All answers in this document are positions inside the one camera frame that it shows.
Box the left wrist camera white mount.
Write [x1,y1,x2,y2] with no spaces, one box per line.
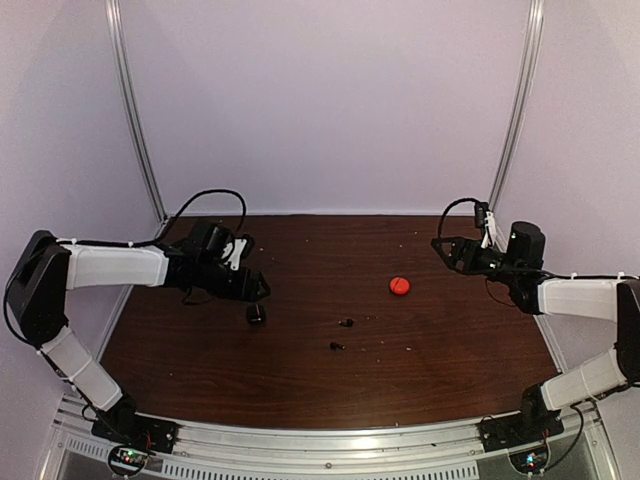
[221,234,255,271]

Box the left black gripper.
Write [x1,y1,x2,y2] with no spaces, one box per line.
[196,258,270,303]

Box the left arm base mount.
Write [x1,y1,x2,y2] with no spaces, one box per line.
[79,391,179,479]

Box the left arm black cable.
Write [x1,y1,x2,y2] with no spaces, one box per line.
[149,189,249,251]

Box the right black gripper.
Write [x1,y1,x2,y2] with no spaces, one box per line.
[431,237,522,286]

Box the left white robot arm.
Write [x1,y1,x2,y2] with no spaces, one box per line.
[3,220,270,444]

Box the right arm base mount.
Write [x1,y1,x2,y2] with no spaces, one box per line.
[476,384,585,478]

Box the aluminium frame post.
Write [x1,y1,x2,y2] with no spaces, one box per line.
[105,0,167,224]
[482,0,546,224]

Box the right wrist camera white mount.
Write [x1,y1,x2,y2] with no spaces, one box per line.
[474,201,497,248]

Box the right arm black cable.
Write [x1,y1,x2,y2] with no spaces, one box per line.
[435,197,521,306]

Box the black earbud charging case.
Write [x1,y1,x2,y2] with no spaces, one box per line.
[246,303,267,325]

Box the aluminium front rail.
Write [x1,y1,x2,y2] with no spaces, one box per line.
[36,395,621,479]

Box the red earbud charging case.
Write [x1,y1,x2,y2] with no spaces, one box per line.
[389,276,411,296]

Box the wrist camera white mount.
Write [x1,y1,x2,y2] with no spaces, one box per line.
[474,201,497,248]
[221,234,255,271]

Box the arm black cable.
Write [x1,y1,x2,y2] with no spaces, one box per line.
[149,189,249,251]
[435,197,521,306]

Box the left aluminium frame post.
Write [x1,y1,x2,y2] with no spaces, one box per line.
[105,0,167,224]

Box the right aluminium frame post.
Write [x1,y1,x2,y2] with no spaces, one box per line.
[482,0,546,224]

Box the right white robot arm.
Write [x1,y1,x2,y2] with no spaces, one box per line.
[431,222,639,442]

